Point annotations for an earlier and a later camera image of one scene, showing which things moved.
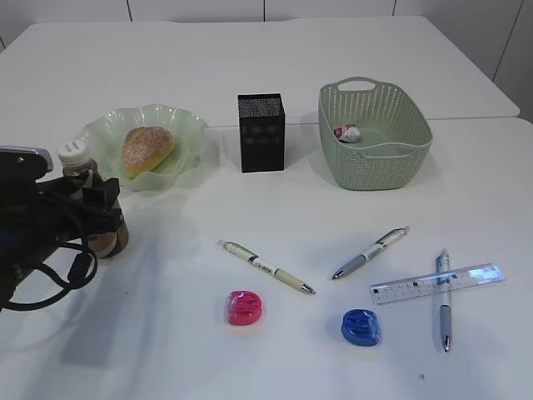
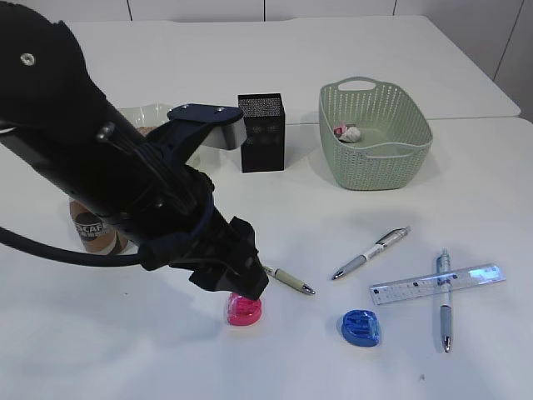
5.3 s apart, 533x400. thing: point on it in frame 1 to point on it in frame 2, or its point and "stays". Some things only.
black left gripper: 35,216 to 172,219
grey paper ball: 351,134 stays
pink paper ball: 340,130 stays
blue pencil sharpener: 361,327 stays
